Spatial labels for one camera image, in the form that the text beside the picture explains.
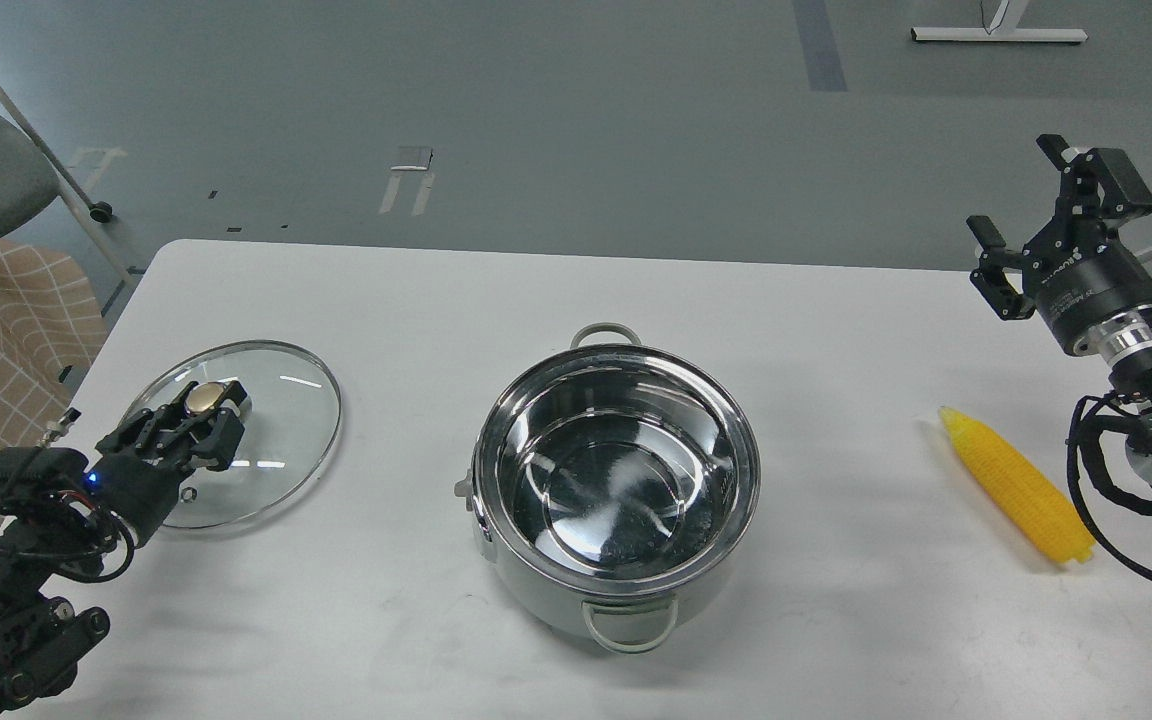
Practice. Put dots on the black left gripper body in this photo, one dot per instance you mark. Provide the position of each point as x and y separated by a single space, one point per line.
140 484

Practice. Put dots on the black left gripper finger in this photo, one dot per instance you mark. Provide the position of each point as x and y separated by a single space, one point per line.
211 425
152 429

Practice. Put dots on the stainless steel pot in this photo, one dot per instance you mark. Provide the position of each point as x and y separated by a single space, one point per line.
609 486

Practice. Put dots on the yellow toy corn cob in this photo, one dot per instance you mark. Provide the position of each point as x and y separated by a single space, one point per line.
1042 513

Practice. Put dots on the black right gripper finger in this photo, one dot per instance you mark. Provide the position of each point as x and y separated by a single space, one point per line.
990 277
1100 189

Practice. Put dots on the white desk foot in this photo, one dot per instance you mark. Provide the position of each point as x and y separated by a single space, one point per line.
1003 26

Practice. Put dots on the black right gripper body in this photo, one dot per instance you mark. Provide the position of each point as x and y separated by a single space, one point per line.
1079 274

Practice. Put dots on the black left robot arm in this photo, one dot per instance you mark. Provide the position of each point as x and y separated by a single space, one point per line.
79 520

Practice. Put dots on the glass pot lid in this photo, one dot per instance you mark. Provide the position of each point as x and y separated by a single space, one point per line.
291 422

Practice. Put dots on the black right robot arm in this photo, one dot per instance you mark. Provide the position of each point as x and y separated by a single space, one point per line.
1110 437

